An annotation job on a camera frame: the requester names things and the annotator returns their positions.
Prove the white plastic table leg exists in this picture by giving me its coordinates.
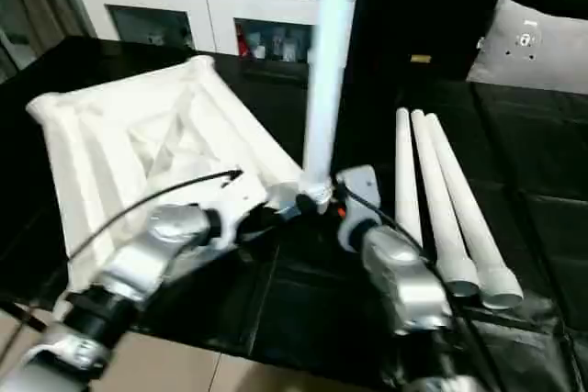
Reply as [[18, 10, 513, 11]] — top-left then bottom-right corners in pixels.
[[298, 0, 362, 212], [394, 106, 424, 246], [424, 112, 525, 310], [410, 109, 482, 297]]

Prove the white plastic table top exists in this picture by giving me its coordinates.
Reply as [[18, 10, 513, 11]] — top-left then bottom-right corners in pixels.
[[25, 55, 333, 318]]

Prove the black work mat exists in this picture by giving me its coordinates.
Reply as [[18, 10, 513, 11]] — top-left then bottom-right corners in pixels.
[[0, 36, 588, 392]]

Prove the black speaker box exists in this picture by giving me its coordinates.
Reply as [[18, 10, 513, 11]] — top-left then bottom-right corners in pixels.
[[344, 0, 502, 85]]

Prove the grey cushion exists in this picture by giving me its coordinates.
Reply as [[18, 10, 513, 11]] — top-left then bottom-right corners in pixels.
[[466, 0, 588, 95]]

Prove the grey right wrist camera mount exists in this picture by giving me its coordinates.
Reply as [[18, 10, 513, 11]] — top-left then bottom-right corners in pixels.
[[334, 164, 383, 252]]

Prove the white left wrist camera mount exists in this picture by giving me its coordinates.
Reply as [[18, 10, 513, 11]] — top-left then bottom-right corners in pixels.
[[201, 171, 273, 252]]

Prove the black right camera cable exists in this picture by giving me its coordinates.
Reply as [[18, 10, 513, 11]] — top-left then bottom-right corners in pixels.
[[339, 184, 500, 392]]

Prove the black camera cable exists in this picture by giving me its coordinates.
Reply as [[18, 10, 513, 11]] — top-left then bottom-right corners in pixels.
[[67, 169, 244, 261], [339, 184, 500, 392]]

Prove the black left camera cable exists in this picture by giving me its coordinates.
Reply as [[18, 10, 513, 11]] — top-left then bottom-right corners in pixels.
[[67, 169, 244, 261]]

